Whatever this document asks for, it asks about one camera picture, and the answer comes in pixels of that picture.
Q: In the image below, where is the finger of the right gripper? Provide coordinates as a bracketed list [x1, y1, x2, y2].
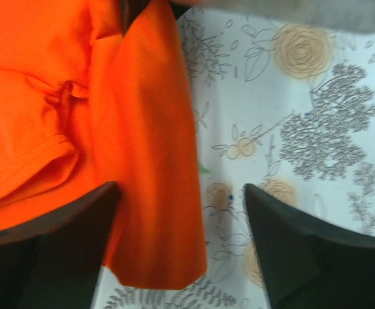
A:
[119, 0, 151, 33]

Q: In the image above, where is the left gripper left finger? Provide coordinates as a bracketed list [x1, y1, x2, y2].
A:
[0, 182, 120, 309]

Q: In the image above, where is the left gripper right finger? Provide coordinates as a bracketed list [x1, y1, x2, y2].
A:
[244, 183, 375, 309]

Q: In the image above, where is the orange t shirt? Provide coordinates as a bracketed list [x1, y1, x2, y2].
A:
[0, 1, 207, 290]

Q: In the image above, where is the floral table mat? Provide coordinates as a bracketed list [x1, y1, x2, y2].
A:
[95, 8, 375, 308]

